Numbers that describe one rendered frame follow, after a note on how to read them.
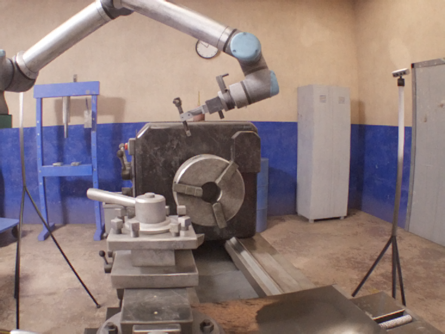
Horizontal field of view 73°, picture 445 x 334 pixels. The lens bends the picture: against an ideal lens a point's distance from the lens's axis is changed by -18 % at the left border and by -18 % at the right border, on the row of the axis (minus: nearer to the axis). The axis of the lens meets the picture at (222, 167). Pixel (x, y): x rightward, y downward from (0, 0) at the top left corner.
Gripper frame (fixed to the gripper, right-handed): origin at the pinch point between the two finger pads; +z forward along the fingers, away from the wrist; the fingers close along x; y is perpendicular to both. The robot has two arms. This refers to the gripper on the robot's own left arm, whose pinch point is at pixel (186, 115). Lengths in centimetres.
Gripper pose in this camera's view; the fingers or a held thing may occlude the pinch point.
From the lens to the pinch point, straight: 127.4
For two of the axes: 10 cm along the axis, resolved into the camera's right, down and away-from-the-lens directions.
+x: 0.2, -2.1, 9.8
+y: 3.6, 9.1, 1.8
